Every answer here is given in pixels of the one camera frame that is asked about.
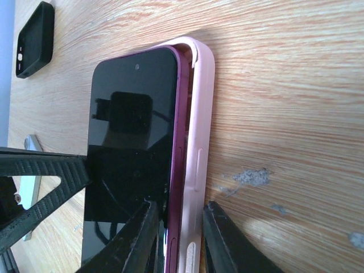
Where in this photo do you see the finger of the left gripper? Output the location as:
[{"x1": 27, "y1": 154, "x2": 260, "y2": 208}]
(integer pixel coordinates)
[{"x1": 1, "y1": 147, "x2": 90, "y2": 253}]

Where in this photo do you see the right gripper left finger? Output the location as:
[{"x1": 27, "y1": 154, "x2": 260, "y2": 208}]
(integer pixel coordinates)
[{"x1": 77, "y1": 201, "x2": 164, "y2": 272}]

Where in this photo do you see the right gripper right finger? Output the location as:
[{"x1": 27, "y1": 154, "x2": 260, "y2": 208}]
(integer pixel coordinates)
[{"x1": 203, "y1": 201, "x2": 283, "y2": 272}]

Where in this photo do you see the magenta smartphone black screen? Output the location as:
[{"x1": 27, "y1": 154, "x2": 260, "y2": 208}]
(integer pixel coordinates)
[{"x1": 81, "y1": 45, "x2": 189, "y2": 272}]

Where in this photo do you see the pink phone case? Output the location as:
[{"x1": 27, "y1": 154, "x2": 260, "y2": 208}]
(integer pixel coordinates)
[{"x1": 166, "y1": 36, "x2": 215, "y2": 272}]

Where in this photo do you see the black phone case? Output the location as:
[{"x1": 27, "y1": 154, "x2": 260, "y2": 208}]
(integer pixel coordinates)
[{"x1": 15, "y1": 1, "x2": 55, "y2": 78}]

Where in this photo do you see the light blue smartphone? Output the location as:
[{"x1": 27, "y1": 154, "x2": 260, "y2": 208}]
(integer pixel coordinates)
[{"x1": 18, "y1": 134, "x2": 43, "y2": 242}]

